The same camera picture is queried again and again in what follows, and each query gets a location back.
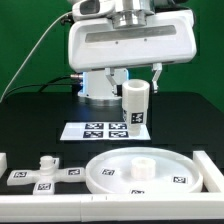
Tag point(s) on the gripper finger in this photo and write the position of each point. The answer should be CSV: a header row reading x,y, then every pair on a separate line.
x,y
109,72
156,70

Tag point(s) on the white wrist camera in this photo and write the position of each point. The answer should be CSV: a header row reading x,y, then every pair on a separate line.
x,y
88,9

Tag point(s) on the white right fence rail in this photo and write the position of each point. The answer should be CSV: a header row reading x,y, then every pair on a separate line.
x,y
212,177

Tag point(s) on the white fence rail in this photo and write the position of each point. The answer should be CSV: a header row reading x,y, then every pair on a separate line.
x,y
94,207
212,177

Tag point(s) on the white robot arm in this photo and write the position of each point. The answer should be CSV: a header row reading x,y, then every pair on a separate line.
x,y
127,13

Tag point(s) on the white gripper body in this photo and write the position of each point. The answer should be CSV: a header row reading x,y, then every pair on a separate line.
x,y
166,38

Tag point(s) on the white marker sheet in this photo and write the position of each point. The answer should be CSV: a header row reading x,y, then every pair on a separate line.
x,y
74,131

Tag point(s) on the white front fence rail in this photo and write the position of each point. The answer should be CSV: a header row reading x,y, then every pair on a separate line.
x,y
94,207

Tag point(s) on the white cross table base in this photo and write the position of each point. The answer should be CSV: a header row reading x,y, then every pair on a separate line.
x,y
45,178

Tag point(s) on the white round table top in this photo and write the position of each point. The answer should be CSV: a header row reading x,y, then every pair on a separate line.
x,y
142,170

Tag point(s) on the white left fence block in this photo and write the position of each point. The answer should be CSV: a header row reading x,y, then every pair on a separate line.
x,y
3,163

